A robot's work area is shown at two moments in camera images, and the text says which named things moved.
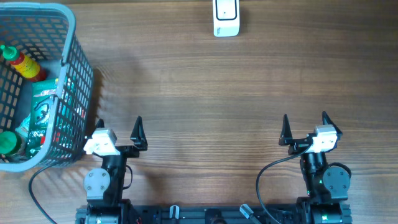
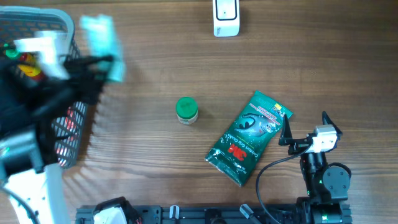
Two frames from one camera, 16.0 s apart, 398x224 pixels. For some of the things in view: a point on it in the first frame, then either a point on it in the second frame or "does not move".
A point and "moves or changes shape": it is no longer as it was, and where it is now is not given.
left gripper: x=138 y=138 to x=83 y=80
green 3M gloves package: x=42 y=94 moves or changes shape
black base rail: x=180 y=214 does not move
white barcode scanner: x=226 y=18 does not move
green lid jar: x=10 y=143 moves or changes shape
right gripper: x=298 y=145 does not move
